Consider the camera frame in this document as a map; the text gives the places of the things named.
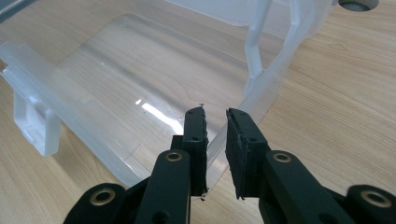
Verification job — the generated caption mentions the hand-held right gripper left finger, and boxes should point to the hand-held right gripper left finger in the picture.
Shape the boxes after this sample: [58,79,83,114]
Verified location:
[169,106,209,197]

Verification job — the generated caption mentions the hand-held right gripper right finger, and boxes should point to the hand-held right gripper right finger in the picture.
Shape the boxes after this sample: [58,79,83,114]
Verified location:
[224,107,272,201]

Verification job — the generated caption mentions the clear plastic storage box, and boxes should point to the clear plastic storage box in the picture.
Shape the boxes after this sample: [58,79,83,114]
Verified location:
[0,0,339,192]

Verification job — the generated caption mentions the black round table grommet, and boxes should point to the black round table grommet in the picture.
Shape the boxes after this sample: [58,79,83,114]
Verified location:
[337,0,380,13]

